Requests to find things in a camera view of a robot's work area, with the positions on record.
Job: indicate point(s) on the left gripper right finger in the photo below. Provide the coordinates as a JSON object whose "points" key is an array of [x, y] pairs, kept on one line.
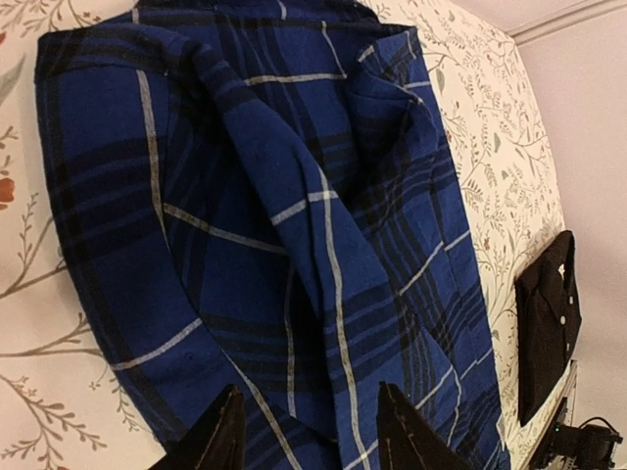
{"points": [[405, 439]]}

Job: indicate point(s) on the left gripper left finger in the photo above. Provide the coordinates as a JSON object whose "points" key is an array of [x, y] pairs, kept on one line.
{"points": [[217, 440]]}

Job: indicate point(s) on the blue plaid long sleeve shirt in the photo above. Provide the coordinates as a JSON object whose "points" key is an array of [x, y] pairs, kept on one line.
{"points": [[262, 194]]}

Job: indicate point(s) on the floral patterned table mat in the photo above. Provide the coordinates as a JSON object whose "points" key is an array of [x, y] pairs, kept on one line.
{"points": [[62, 407]]}

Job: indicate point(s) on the folded black shirt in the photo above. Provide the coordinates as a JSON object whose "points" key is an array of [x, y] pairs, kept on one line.
{"points": [[548, 320]]}

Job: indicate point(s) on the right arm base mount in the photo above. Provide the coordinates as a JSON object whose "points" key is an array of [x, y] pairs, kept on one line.
{"points": [[590, 445]]}

